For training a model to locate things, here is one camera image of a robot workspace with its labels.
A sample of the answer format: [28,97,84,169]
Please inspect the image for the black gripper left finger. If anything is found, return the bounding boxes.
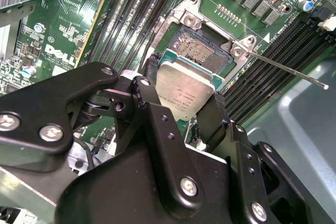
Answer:
[0,53,205,213]

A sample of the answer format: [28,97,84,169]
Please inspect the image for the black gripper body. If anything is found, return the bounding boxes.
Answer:
[54,144,246,224]

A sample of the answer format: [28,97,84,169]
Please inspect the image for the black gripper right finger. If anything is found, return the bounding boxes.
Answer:
[196,90,313,224]

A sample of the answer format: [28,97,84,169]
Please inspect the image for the silver CPU green board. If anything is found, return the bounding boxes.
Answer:
[154,49,226,122]

